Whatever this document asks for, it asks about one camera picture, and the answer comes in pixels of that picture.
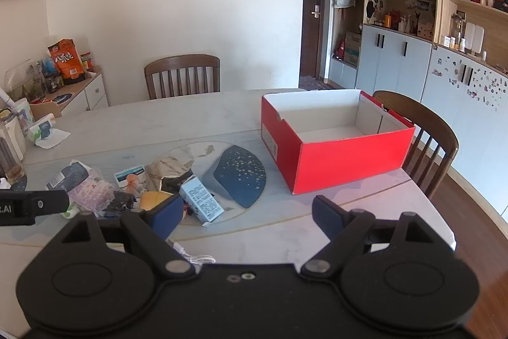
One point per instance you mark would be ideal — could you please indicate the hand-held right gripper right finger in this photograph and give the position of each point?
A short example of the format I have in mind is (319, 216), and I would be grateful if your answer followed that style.
(327, 218)

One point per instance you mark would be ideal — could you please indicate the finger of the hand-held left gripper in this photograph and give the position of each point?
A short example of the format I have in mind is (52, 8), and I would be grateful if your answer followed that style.
(52, 201)

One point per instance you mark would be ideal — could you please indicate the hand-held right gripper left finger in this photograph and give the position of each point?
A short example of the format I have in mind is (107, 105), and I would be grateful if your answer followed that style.
(166, 218)

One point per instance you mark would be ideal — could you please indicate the yellow round soft object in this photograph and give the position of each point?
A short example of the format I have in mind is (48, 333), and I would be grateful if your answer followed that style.
(153, 200)

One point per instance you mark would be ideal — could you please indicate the dark blue white tissue pack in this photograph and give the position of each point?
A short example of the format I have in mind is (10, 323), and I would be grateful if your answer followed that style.
(69, 174)

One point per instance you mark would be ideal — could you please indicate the light blue small carton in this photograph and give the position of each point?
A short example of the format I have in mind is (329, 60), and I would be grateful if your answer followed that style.
(202, 202)

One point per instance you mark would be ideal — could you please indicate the pink patterned plastic bag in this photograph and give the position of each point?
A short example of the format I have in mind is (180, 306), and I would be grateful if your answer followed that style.
(93, 192)

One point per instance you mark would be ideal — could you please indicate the small black object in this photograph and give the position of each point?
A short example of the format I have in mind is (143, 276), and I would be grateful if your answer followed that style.
(121, 200)

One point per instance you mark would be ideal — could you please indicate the red cardboard shoe box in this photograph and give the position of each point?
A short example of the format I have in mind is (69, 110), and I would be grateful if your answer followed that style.
(349, 160)

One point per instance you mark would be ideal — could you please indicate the dark packet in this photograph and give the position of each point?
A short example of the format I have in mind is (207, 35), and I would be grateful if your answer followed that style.
(176, 182)

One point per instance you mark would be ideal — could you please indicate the white snack packet orange picture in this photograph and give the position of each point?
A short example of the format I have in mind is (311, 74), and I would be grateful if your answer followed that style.
(131, 180)

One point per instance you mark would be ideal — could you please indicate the crumpled gold foil bag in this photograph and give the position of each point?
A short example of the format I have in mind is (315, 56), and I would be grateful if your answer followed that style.
(168, 164)

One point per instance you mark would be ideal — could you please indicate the green white wipes packet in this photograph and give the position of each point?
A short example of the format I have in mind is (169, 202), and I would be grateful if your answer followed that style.
(43, 130)

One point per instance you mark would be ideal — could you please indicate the dark blue speckled hand fan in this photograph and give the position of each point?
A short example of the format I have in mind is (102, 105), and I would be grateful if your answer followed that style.
(240, 174)

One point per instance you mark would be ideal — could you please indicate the small wooden tray box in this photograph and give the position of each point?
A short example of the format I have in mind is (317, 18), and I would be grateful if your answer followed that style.
(45, 109)

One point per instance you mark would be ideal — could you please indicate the blue round pad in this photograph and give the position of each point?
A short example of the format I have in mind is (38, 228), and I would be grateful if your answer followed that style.
(61, 98)

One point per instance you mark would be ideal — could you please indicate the white sideboard cabinet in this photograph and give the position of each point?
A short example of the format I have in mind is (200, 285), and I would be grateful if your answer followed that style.
(85, 94)

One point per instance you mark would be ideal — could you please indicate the clear plastic container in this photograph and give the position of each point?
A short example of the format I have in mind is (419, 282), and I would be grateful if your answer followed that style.
(24, 81)

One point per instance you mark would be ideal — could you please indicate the patterned door rug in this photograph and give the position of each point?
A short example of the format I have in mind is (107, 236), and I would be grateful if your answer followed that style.
(313, 83)

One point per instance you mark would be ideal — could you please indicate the wooden slat-back chair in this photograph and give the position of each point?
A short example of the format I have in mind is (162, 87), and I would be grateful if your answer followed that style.
(434, 132)
(181, 73)

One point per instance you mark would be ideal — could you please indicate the orange snack bag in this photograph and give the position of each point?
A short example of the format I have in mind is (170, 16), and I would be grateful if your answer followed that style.
(68, 61)

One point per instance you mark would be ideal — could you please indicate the grey lower cabinet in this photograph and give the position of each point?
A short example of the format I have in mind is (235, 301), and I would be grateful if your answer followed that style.
(393, 65)

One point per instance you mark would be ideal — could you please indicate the white cabinet with stickers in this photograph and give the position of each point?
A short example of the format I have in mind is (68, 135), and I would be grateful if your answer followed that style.
(460, 116)

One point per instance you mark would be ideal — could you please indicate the red bag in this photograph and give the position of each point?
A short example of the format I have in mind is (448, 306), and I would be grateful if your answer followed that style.
(339, 49)

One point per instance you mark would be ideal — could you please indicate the brown cardboard box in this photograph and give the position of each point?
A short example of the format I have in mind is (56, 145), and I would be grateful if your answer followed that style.
(352, 49)

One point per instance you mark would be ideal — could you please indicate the dark brown door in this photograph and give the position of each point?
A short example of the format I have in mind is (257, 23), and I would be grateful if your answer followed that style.
(310, 45)

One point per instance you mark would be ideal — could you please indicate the orange bottle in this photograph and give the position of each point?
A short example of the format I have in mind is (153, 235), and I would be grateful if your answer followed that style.
(387, 20)

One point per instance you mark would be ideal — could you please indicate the white cutting boards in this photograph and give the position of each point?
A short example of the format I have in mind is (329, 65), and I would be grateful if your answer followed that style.
(474, 39)

